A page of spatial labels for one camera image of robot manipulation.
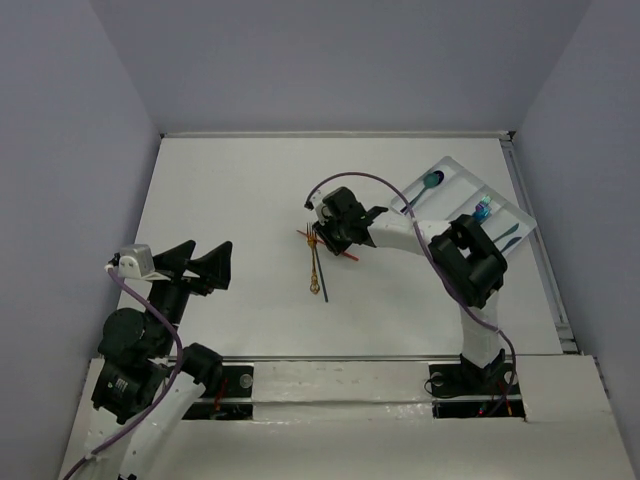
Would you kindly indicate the dark blue knife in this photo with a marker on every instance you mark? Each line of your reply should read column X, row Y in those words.
column 513, row 241

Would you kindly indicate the orange chopstick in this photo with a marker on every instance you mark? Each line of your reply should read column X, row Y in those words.
column 321, row 242

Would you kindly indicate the white divided cutlery tray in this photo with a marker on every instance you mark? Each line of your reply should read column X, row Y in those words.
column 458, row 194

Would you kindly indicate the teal plastic knife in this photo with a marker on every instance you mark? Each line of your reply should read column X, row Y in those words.
column 508, row 232

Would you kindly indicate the teal plastic spoon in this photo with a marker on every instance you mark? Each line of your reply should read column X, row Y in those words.
column 429, row 181

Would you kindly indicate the gold ornate fork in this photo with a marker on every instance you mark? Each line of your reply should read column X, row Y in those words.
column 311, row 241

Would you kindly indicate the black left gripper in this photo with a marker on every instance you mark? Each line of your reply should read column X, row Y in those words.
column 187, row 279

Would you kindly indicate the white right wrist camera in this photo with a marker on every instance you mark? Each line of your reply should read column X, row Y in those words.
column 314, row 201

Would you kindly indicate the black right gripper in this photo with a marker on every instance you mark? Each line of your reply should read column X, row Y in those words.
column 322, row 228

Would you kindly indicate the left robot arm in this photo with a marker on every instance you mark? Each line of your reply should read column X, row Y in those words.
column 149, row 378

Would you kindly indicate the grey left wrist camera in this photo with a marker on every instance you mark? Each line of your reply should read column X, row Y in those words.
column 133, row 261

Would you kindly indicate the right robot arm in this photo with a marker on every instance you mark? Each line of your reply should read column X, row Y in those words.
column 468, row 263

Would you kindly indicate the iridescent blue fork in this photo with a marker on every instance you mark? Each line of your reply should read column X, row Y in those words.
column 481, row 214

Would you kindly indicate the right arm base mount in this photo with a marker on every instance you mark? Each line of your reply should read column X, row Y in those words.
column 456, row 398

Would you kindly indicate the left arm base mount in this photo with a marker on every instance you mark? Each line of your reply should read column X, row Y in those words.
column 233, row 399

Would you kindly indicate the purple metallic spoon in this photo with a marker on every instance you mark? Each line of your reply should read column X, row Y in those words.
column 439, row 176

